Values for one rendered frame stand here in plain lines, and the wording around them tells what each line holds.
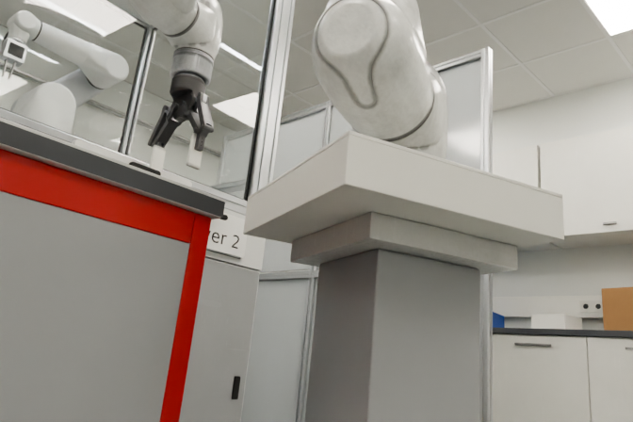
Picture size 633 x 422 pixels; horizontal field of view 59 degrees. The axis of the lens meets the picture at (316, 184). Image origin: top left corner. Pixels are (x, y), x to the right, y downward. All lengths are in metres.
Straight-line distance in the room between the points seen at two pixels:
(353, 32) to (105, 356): 0.52
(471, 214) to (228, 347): 0.97
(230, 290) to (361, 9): 1.01
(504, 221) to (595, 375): 2.80
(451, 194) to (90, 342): 0.49
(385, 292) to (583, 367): 2.84
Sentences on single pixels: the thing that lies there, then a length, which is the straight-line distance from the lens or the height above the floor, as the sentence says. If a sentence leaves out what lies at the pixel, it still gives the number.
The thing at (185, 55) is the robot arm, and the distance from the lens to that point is 1.28.
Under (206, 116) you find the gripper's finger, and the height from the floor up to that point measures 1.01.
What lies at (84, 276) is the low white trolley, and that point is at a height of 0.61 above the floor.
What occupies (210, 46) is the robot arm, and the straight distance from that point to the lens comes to 1.31.
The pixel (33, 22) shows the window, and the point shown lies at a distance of 1.47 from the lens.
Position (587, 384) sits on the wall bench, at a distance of 3.62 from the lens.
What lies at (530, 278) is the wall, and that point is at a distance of 4.58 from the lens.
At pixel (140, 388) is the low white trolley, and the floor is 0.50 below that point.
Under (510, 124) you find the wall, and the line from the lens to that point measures 5.03.
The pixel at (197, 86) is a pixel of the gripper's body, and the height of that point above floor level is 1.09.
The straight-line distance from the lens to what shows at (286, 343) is 3.13.
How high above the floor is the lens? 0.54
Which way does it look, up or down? 18 degrees up
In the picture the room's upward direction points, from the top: 6 degrees clockwise
